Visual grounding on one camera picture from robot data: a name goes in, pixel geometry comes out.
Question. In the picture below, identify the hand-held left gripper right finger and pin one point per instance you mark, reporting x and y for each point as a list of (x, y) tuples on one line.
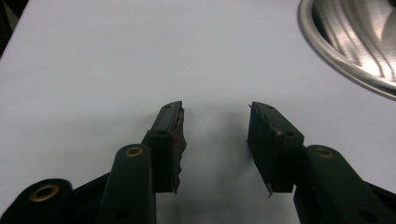
[(271, 149)]

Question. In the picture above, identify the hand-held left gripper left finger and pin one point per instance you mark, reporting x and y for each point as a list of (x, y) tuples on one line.
[(163, 155)]

